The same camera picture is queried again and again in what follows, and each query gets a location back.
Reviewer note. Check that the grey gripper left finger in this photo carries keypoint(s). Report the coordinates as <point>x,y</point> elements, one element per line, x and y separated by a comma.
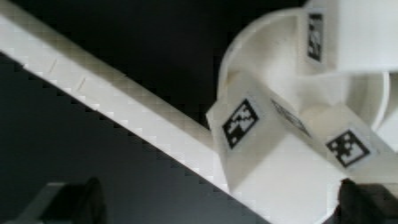
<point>66,204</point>

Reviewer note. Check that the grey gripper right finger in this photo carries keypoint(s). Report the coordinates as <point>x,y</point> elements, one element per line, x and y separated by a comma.
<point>368,204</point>

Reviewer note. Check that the white round stool seat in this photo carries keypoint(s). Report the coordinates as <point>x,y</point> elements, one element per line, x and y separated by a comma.
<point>281,53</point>

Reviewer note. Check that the white U-shaped fence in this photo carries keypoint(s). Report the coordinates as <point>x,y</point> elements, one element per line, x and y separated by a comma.
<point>128,52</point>

